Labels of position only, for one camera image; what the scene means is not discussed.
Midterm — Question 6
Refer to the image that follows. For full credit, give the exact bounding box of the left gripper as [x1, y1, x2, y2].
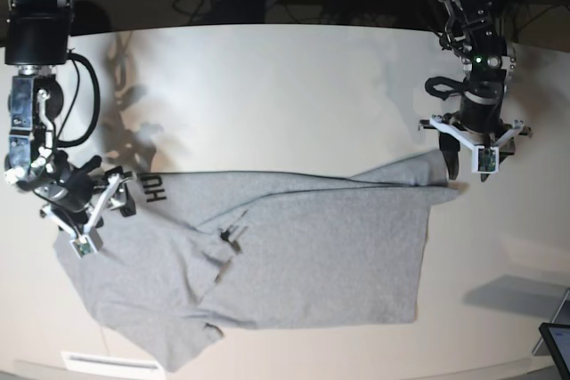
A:
[438, 92, 516, 181]

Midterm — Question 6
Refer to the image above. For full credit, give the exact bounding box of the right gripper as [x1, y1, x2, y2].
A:
[39, 155, 136, 227]

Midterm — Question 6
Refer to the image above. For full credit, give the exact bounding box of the grey T-shirt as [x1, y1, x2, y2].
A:
[54, 150, 458, 372]

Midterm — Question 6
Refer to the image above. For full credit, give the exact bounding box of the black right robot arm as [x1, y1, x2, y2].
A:
[4, 0, 136, 232]

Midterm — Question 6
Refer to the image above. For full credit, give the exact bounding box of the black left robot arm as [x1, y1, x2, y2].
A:
[419, 0, 525, 181]

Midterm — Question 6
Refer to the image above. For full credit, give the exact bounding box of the white flat label strip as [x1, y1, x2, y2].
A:
[61, 351, 164, 376]

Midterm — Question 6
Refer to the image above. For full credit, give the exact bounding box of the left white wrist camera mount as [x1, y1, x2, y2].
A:
[418, 114, 533, 182]

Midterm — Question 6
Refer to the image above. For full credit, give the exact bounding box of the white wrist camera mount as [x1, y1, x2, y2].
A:
[418, 114, 533, 182]
[44, 173, 118, 258]

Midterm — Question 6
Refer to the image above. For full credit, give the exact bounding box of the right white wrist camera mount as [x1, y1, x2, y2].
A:
[44, 173, 118, 258]

